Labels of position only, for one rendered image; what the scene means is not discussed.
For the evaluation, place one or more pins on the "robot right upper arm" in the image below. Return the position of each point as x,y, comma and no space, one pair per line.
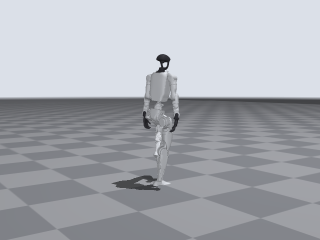
173,85

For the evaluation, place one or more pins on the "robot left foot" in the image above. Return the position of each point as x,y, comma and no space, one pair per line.
155,155

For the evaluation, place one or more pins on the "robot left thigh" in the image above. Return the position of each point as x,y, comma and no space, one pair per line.
159,127

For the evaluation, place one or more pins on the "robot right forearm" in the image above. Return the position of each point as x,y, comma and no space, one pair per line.
175,105

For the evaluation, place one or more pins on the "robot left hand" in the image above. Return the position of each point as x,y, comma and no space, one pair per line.
145,121

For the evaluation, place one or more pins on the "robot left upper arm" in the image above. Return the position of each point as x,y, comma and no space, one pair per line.
148,82

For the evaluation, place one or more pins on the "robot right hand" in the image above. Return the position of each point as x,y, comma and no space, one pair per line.
176,118

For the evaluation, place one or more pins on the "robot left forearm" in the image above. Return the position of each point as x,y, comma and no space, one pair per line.
146,105

